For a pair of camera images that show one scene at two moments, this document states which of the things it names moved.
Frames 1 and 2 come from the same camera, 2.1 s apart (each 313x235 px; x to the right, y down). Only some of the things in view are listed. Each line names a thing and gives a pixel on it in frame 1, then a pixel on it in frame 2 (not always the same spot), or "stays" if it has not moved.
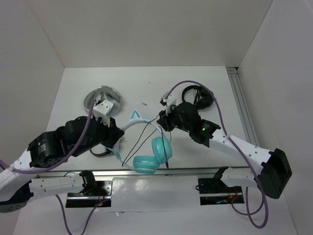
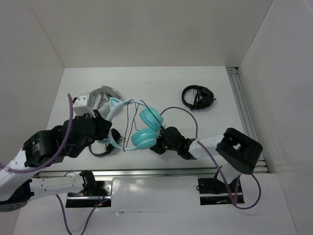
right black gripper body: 172,120 -> 163,145
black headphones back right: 203,98 stays
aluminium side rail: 244,105 stays
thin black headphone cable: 144,140 -> 133,119
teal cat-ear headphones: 162,146 -> 151,124
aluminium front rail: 166,173 stays
